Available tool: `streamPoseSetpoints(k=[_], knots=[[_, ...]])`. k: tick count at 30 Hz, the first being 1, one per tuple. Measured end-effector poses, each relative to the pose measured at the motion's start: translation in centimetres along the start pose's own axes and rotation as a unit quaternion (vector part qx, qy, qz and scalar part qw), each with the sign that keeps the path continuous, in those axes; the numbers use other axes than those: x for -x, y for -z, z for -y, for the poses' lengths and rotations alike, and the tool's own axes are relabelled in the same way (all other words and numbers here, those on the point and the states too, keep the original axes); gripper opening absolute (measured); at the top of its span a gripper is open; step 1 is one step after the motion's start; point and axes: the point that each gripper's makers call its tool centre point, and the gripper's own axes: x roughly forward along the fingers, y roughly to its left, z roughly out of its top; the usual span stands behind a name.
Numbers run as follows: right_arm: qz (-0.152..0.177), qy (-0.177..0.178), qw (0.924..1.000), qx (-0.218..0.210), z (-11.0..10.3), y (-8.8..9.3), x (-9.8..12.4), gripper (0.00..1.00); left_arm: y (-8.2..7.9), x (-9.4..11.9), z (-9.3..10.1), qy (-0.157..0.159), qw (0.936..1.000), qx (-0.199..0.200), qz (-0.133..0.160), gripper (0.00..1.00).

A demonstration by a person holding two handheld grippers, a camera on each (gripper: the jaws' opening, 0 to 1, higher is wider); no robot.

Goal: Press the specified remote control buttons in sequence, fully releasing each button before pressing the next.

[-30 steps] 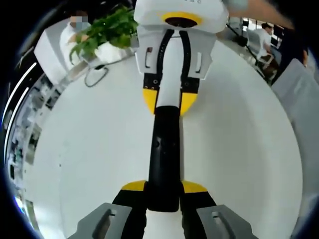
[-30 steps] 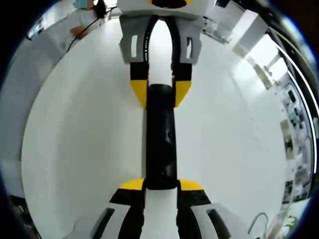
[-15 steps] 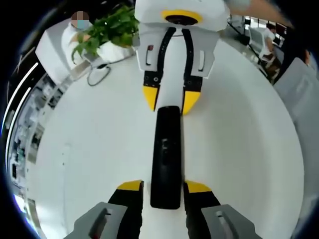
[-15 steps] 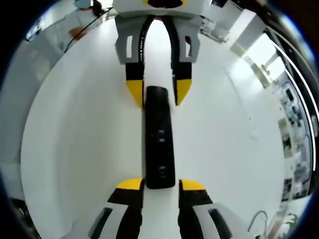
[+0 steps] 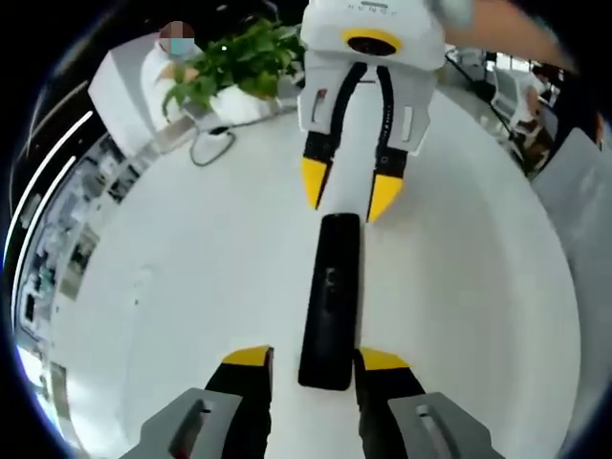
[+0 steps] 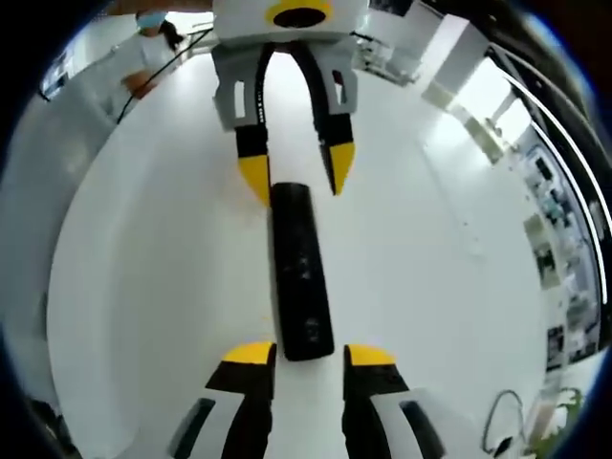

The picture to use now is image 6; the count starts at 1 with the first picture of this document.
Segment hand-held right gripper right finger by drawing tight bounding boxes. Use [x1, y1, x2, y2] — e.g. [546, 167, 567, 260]
[341, 343, 449, 459]

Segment black remote control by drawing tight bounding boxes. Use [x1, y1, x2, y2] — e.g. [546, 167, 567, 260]
[269, 181, 335, 362]

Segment white pillar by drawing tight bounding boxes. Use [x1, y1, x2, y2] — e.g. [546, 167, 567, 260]
[420, 9, 492, 104]

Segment green leafy plant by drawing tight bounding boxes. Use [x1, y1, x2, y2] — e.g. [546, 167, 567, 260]
[539, 386, 587, 453]

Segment curved ceiling light strip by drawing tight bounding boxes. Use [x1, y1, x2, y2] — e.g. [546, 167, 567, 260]
[530, 121, 612, 307]

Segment person's own upper body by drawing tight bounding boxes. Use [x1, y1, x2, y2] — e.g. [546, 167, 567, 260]
[98, 8, 188, 126]

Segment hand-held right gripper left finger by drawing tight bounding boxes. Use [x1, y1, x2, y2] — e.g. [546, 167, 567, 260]
[165, 340, 279, 459]

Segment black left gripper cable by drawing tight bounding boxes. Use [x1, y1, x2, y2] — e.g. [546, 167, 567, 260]
[114, 21, 216, 125]

